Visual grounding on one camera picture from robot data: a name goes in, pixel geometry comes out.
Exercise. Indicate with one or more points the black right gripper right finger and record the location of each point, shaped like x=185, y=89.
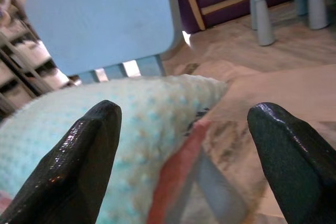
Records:
x=296, y=166

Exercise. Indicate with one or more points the shelf with white bins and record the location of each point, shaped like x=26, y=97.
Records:
x=29, y=58

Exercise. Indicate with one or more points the light blue child chair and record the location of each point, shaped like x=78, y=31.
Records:
x=99, y=19

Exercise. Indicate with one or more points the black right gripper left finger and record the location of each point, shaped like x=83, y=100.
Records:
x=73, y=166

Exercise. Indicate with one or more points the light blue dotted pillow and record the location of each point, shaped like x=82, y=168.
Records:
x=157, y=119

